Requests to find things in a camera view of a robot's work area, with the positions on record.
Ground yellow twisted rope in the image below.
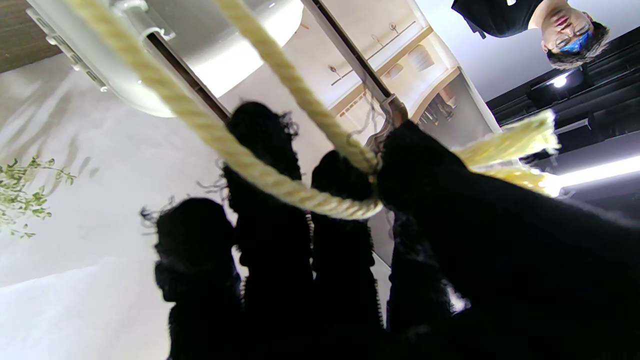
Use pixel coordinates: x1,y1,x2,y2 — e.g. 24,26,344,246
65,0,561,221

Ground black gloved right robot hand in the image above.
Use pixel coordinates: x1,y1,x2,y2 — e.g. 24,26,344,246
140,101,640,360

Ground small beige trolley suitcase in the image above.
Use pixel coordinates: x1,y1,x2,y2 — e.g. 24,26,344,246
25,0,411,132

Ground person in black shirt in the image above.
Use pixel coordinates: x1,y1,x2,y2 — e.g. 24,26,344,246
451,0,612,70

